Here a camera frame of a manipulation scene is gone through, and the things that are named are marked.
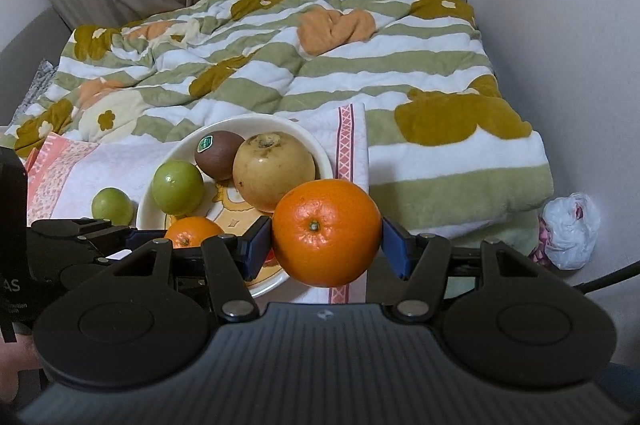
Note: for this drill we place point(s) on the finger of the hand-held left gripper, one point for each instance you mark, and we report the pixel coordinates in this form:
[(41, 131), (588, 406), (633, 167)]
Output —
[(135, 239), (70, 225)]

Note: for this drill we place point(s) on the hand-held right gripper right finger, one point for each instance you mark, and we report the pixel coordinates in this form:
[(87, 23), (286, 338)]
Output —
[(396, 250)]

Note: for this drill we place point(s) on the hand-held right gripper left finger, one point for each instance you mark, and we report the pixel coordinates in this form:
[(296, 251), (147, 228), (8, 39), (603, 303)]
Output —
[(260, 250)]

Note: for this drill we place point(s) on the cream bowl with yellow print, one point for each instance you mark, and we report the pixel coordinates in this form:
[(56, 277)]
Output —
[(150, 210)]

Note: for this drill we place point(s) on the orange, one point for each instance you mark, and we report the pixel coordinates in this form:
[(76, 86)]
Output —
[(192, 232), (327, 232)]

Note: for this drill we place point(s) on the large green apple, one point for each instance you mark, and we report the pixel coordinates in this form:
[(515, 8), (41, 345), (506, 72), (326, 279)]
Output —
[(177, 187)]

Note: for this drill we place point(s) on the yellow pear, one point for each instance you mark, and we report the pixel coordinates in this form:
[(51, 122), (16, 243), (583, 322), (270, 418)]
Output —
[(272, 170)]

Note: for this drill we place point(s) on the brown kiwi with green sticker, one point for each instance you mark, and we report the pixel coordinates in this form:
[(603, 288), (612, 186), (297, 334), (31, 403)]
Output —
[(217, 155)]

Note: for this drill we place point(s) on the person's left hand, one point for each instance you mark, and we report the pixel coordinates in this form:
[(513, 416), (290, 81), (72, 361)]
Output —
[(17, 362)]

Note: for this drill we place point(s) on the small green apple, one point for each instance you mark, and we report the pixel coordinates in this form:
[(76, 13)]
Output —
[(112, 206)]

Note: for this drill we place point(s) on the pink floral towel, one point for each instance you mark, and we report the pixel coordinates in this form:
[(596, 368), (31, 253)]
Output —
[(85, 170)]

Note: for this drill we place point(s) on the grey floral pillow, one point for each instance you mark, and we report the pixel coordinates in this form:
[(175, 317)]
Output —
[(40, 85)]

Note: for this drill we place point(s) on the white plastic bag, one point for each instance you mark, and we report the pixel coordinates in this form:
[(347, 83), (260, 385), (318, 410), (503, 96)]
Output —
[(570, 230)]

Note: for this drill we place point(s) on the green striped floral blanket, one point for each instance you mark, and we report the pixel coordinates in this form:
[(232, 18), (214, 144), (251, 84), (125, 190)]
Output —
[(350, 80)]

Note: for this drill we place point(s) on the grey headboard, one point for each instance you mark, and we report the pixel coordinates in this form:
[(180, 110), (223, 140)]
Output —
[(30, 45)]

